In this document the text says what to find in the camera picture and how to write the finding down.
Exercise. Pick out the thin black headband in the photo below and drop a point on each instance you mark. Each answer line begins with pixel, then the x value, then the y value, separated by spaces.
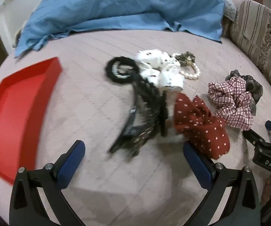
pixel 164 115

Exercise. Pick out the blue cloth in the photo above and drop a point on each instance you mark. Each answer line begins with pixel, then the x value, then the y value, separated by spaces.
pixel 126 9

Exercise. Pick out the leopard print scrunchie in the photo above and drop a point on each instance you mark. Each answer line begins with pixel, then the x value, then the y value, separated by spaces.
pixel 185 57

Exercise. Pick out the grey patterned cloth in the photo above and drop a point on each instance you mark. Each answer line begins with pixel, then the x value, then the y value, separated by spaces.
pixel 229 8

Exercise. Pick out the dark sheer scrunchie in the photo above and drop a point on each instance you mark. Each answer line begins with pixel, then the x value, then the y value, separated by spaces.
pixel 255 87

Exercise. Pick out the black beaded scrunchie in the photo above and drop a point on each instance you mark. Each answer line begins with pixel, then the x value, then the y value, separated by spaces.
pixel 109 73

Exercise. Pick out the red polka dot scrunchie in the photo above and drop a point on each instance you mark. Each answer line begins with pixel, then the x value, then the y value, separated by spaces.
pixel 196 122

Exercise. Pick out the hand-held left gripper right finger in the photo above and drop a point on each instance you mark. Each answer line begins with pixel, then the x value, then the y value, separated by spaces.
pixel 196 167

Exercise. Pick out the striped sofa cushion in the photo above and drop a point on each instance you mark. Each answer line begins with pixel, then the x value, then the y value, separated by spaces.
pixel 260 28

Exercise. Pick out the red plaid scrunchie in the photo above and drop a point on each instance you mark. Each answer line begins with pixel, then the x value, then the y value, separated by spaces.
pixel 229 103

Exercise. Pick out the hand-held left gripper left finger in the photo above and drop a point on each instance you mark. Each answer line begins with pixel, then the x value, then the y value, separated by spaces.
pixel 70 162

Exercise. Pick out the red tray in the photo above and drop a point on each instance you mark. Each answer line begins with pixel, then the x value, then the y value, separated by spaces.
pixel 8 113

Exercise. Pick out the wide dark headband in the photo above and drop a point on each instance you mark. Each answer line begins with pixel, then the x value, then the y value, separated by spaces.
pixel 129 120

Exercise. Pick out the quilted pink bedspread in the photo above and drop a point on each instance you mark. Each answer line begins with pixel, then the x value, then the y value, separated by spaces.
pixel 90 113

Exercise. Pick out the white dotted scrunchie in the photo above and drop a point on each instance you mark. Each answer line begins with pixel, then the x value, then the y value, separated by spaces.
pixel 168 75

